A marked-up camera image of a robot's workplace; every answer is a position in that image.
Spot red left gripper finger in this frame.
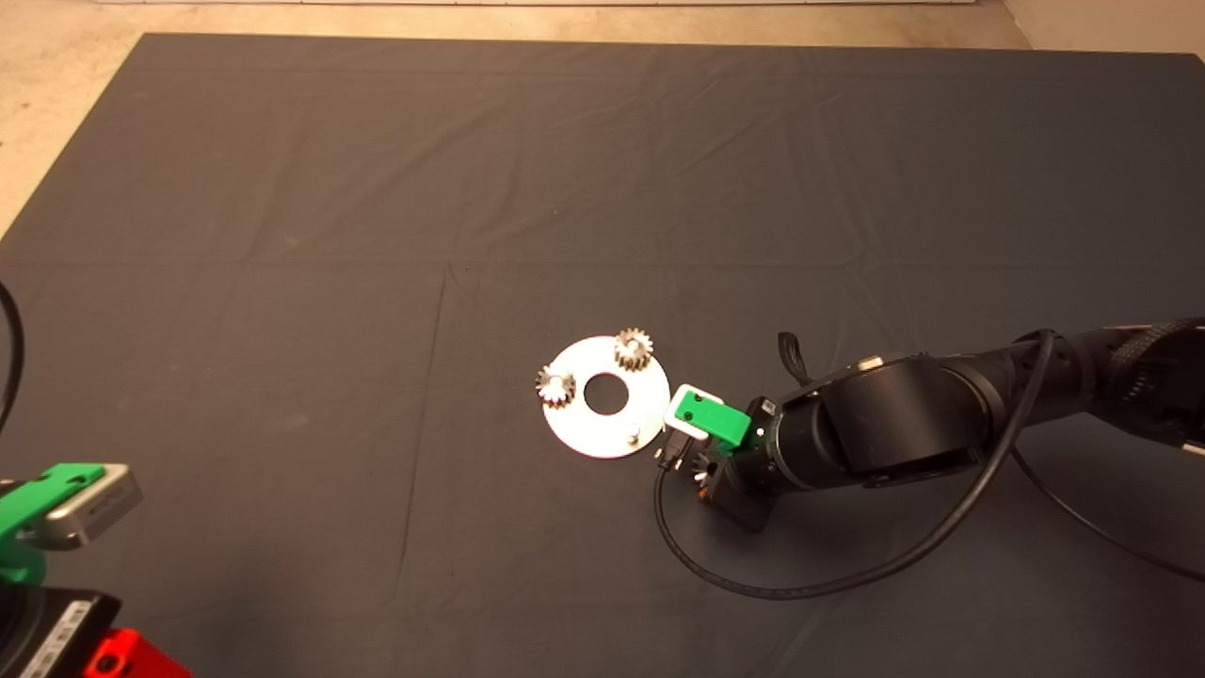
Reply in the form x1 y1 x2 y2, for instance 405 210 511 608
83 628 195 678

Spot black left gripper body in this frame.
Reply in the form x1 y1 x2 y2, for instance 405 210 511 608
0 589 121 678

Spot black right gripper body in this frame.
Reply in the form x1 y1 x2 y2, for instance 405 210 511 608
708 400 787 533

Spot round metal carrier plate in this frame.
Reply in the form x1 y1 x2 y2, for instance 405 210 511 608
541 335 672 460

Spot dark grey table cloth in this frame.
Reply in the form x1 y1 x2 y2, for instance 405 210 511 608
0 33 1205 678

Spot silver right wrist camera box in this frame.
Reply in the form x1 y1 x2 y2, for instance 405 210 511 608
663 383 725 445

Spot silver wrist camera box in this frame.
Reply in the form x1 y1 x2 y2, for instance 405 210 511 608
663 383 725 445
44 465 144 551

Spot green right camera mount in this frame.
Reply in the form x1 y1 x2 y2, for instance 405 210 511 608
672 390 755 460

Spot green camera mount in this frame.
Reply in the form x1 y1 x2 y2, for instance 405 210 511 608
0 463 105 587
672 390 755 460

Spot green left camera mount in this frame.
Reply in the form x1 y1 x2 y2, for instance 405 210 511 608
0 463 105 587

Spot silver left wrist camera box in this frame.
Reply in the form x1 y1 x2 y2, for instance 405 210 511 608
44 465 144 551

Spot short black cable strap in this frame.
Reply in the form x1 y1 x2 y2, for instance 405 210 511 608
778 331 812 382

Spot thick black braided cable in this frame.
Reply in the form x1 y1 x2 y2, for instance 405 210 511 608
1103 318 1205 445

